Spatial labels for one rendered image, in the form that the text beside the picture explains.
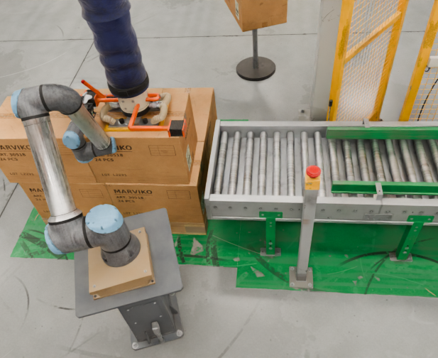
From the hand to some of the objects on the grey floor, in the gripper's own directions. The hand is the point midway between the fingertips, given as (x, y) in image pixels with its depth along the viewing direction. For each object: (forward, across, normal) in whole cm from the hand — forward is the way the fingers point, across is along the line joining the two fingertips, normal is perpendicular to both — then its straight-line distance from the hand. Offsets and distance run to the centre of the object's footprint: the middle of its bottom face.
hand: (86, 98), depth 247 cm
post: (-51, -107, -126) cm, 173 cm away
